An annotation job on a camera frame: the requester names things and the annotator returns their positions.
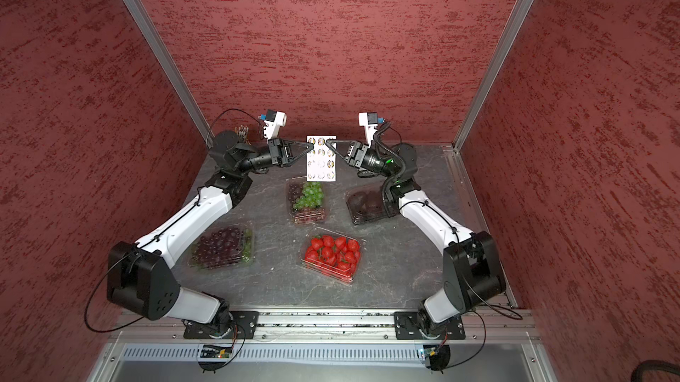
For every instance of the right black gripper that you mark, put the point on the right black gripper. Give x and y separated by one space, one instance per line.
357 154

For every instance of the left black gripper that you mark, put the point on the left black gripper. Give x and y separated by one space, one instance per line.
281 151

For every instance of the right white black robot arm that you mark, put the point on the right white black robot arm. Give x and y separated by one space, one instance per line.
472 272

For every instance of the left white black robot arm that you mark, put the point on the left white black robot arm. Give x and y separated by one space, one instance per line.
140 277

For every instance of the mixed grapes clear box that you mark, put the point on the mixed grapes clear box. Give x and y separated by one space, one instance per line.
306 201

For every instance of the pens in cup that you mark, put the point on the pens in cup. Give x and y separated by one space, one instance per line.
242 131

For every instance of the dark plums clear box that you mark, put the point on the dark plums clear box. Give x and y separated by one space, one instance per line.
366 205

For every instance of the strawberries clear box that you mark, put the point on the strawberries clear box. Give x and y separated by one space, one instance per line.
331 254

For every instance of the dark grapes clear box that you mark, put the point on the dark grapes clear box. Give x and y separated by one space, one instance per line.
223 247

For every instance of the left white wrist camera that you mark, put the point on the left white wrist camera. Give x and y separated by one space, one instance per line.
272 122

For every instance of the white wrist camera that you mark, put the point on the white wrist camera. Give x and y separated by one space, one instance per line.
272 122
370 122

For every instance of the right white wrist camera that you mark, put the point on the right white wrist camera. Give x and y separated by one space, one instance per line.
370 122

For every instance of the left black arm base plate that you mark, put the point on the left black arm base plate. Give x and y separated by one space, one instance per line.
242 324

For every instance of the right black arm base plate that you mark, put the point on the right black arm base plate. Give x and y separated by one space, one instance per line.
416 325

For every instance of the front aluminium rail frame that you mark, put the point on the front aluminium rail frame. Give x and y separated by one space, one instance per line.
326 336

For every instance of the left aluminium corner post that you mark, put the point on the left aluminium corner post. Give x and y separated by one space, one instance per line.
167 63

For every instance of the aluminium corner post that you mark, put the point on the aluminium corner post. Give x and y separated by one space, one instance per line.
167 63
506 41

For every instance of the right aluminium corner post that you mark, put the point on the right aluminium corner post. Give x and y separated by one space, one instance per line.
506 41

